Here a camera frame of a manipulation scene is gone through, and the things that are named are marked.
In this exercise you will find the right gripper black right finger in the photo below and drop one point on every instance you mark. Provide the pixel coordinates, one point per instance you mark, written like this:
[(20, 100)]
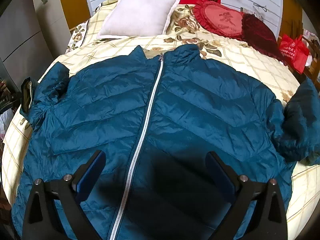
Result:
[(268, 220)]

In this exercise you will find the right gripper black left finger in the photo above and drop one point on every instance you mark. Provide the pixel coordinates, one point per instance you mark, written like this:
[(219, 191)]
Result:
[(41, 219)]

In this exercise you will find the teal quilted down jacket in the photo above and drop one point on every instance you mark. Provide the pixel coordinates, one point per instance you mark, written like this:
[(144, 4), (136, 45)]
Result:
[(156, 119)]

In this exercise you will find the red shopping bag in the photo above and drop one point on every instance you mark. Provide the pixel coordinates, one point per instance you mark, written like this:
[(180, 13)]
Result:
[(294, 52)]

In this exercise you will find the cream floral plaid bedspread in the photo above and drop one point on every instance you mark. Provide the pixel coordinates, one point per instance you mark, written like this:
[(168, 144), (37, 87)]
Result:
[(86, 48)]

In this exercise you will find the dark red velvet cushion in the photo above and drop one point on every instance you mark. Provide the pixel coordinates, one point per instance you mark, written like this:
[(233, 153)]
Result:
[(260, 37)]

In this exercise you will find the grey refrigerator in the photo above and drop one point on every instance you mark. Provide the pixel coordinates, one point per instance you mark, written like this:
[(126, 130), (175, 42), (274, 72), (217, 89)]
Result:
[(33, 34)]

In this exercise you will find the red heart-shaped cushion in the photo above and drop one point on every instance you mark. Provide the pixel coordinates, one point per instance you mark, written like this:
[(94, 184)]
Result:
[(218, 19)]

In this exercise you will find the white square pillow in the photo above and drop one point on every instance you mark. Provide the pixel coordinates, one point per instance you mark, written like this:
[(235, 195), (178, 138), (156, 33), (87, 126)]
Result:
[(139, 18)]

